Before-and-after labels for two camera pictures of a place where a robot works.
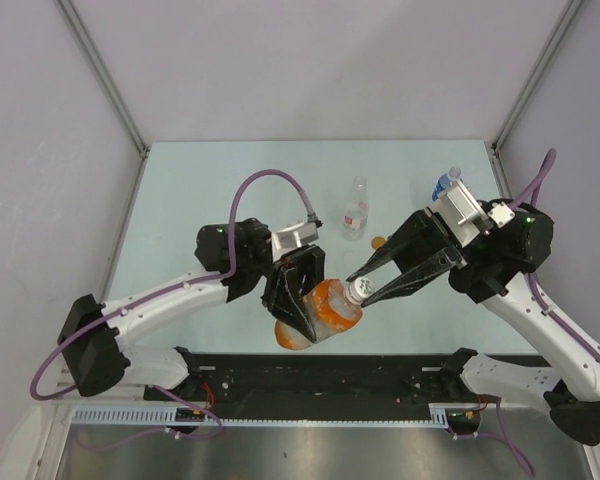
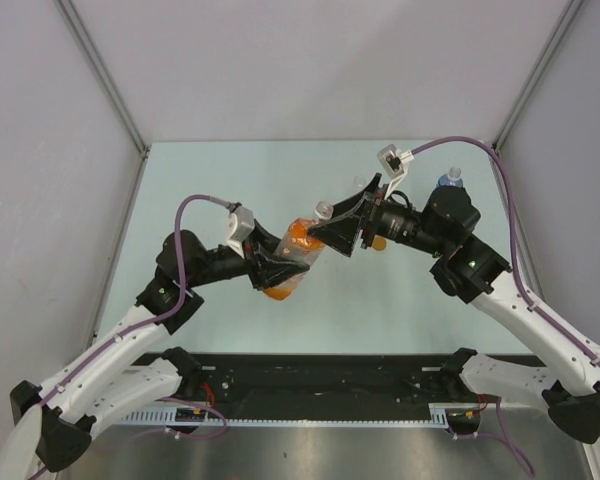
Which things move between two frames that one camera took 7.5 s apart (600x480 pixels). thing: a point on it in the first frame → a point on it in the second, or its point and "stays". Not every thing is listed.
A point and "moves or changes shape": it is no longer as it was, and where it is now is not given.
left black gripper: [282, 294] → [260, 269]
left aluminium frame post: [111, 85] stays
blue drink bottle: [445, 181] stays
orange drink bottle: [330, 309] moves or changes shape
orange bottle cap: [378, 241] stays
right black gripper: [421, 248] → [341, 233]
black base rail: [313, 379] stays
